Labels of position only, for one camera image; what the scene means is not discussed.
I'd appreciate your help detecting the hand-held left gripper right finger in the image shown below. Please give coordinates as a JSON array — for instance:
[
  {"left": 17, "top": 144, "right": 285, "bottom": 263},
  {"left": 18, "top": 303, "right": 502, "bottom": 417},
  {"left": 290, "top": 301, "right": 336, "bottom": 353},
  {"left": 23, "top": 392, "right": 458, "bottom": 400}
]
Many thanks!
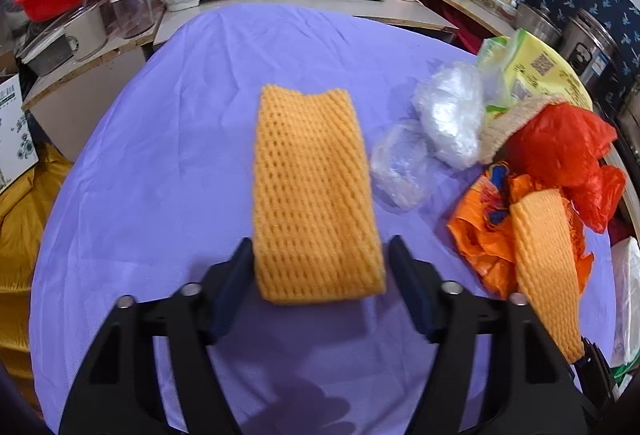
[{"left": 387, "top": 235, "right": 588, "bottom": 435}]

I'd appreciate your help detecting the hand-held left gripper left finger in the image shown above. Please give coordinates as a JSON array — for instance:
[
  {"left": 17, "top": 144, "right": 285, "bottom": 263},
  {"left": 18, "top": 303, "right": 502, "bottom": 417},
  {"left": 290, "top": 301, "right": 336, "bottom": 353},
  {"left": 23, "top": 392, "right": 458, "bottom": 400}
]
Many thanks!
[{"left": 59, "top": 237, "right": 253, "bottom": 435}]

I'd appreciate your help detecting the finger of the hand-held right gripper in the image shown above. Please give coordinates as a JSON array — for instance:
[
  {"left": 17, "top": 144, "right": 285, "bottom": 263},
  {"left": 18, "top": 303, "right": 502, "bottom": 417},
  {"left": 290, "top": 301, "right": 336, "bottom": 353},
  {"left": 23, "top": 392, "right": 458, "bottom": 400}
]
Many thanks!
[{"left": 575, "top": 340, "right": 618, "bottom": 408}]

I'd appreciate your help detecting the waste bin with white liner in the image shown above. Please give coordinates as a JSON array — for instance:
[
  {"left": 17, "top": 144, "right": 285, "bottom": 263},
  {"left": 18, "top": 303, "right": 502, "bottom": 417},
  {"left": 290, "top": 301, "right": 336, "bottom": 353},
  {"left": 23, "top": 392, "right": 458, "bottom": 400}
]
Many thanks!
[{"left": 612, "top": 236, "right": 640, "bottom": 368}]

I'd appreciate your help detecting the small orange foam net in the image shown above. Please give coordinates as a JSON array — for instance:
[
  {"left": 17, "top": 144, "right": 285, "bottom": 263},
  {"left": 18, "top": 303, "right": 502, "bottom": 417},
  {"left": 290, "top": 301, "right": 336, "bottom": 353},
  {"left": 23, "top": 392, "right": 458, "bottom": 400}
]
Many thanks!
[{"left": 509, "top": 189, "right": 586, "bottom": 362}]

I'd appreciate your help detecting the large orange foam net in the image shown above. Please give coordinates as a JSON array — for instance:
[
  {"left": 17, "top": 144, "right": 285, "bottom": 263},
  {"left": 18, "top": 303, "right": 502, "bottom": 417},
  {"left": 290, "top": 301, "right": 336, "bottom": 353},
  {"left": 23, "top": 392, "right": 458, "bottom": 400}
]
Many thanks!
[{"left": 252, "top": 84, "right": 387, "bottom": 306}]

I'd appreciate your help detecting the large clear plastic bag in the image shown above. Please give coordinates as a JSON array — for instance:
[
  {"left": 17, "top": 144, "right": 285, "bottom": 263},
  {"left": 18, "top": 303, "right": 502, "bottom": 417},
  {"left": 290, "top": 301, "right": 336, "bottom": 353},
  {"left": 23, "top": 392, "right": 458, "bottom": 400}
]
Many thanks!
[{"left": 411, "top": 62, "right": 487, "bottom": 170}]

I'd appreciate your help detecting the yellow green snack packet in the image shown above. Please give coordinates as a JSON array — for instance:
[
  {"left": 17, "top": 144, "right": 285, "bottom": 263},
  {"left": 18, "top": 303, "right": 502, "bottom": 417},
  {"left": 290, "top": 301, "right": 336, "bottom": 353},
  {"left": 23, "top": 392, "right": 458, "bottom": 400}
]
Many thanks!
[{"left": 475, "top": 28, "right": 595, "bottom": 123}]

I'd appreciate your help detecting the orange printed plastic bag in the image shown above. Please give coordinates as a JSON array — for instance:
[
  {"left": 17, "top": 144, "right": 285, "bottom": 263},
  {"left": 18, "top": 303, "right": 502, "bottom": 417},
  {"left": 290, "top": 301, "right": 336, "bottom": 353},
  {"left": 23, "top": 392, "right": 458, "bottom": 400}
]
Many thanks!
[{"left": 446, "top": 162, "right": 595, "bottom": 300}]

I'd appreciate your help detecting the small clear plastic bag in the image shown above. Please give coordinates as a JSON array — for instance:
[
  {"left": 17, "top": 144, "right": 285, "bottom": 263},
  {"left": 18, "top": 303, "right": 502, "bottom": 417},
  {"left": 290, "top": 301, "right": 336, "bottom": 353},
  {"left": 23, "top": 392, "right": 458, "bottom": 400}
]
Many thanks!
[{"left": 370, "top": 120, "right": 435, "bottom": 214}]

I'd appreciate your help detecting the purple tablecloth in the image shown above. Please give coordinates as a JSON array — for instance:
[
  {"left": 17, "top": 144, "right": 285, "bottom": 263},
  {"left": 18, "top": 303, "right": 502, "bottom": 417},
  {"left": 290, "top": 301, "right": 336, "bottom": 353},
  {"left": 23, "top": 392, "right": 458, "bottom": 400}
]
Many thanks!
[{"left": 30, "top": 5, "right": 618, "bottom": 435}]

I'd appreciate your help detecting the red plastic bag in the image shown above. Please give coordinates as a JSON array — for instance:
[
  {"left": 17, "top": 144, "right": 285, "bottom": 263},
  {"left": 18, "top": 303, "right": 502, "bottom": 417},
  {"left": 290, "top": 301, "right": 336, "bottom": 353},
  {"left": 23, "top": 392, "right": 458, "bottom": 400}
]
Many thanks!
[{"left": 505, "top": 102, "right": 627, "bottom": 235}]

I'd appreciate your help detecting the yellow cloth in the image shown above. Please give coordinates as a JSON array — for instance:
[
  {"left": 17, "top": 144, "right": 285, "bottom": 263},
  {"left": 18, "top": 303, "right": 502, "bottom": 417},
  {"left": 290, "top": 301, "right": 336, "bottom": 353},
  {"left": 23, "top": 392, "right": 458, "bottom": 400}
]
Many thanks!
[{"left": 0, "top": 142, "right": 73, "bottom": 411}]

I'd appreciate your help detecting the low wooden table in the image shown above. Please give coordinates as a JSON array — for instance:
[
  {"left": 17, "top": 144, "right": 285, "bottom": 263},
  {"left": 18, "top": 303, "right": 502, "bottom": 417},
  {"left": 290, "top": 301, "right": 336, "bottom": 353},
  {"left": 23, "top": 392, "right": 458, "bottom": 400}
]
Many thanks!
[{"left": 22, "top": 0, "right": 458, "bottom": 166}]

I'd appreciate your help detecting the large steel steamer pot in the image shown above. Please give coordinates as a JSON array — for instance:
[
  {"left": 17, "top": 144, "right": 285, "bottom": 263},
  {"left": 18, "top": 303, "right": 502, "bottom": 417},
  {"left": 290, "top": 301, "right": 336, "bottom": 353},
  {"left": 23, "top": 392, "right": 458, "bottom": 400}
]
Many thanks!
[{"left": 615, "top": 80, "right": 640, "bottom": 140}]

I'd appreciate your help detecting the red cloth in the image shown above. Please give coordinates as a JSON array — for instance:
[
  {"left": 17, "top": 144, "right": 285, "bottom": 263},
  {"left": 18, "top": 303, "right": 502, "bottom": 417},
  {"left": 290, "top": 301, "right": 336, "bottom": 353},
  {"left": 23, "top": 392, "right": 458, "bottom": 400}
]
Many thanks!
[{"left": 452, "top": 10, "right": 501, "bottom": 60}]

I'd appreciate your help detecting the printed cardboard box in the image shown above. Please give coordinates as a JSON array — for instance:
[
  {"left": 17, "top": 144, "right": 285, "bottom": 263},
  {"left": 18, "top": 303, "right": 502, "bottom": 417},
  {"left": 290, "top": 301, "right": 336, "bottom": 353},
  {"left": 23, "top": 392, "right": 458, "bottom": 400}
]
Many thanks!
[{"left": 0, "top": 72, "right": 40, "bottom": 193}]

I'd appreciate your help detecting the small steel pot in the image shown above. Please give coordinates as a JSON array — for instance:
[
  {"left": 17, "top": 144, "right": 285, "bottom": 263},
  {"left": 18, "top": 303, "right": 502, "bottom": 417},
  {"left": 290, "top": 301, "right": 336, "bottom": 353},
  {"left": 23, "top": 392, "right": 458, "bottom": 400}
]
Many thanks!
[{"left": 515, "top": 2, "right": 563, "bottom": 48}]

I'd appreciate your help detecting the curved wooden counter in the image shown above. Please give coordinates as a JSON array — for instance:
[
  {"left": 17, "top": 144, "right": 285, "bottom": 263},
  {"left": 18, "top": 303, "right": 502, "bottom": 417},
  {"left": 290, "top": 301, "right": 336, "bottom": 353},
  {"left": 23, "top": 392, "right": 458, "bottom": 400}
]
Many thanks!
[{"left": 420, "top": 0, "right": 640, "bottom": 226}]

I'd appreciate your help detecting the grey lidded container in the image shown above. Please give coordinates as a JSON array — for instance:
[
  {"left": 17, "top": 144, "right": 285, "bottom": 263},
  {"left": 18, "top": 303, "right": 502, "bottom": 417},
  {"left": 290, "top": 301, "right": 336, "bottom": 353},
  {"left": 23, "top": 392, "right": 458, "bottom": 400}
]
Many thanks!
[{"left": 20, "top": 32, "right": 76, "bottom": 78}]

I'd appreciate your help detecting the steel rice cooker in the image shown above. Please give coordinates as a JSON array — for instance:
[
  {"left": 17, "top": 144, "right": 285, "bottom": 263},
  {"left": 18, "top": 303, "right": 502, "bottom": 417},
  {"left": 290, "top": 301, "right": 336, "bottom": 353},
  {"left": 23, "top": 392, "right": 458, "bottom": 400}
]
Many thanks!
[{"left": 557, "top": 7, "right": 623, "bottom": 88}]

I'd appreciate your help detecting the clear food container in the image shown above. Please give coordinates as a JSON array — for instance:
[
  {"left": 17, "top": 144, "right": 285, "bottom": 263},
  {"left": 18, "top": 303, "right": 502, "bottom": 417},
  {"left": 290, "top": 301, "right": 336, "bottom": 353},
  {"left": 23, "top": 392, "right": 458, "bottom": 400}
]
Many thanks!
[{"left": 472, "top": 0, "right": 516, "bottom": 13}]

